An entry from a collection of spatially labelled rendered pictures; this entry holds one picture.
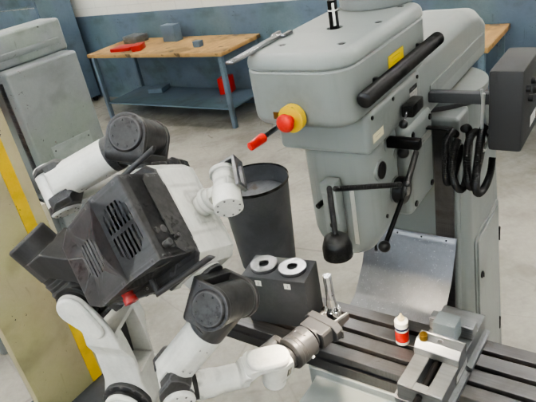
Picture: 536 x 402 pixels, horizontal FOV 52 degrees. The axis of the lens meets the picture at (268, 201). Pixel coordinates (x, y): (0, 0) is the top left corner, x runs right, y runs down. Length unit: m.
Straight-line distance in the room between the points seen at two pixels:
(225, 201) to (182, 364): 0.39
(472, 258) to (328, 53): 1.08
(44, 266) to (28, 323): 1.53
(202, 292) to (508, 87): 0.86
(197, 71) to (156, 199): 6.36
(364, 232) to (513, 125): 0.45
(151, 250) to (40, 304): 1.90
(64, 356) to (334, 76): 2.39
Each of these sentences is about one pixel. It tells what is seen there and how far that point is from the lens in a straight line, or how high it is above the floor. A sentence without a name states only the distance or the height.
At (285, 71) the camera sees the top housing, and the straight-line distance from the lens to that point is 1.17.
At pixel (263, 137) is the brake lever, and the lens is 1.26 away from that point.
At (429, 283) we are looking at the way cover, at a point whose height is 0.97.
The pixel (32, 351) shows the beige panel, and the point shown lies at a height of 0.46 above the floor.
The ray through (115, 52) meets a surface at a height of 0.88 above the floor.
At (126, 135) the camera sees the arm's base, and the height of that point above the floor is 1.77.
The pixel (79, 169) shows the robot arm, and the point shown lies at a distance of 1.38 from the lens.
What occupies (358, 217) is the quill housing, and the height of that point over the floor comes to 1.44.
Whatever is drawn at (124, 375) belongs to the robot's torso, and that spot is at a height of 1.11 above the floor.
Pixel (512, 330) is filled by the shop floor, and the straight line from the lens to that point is 3.25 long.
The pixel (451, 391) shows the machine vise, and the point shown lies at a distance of 1.59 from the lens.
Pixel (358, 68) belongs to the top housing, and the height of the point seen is 1.85.
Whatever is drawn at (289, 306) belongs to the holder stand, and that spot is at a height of 1.03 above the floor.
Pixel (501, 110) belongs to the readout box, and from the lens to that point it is 1.49.
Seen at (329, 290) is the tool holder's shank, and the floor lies 1.23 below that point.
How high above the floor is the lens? 2.16
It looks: 28 degrees down
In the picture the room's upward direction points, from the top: 11 degrees counter-clockwise
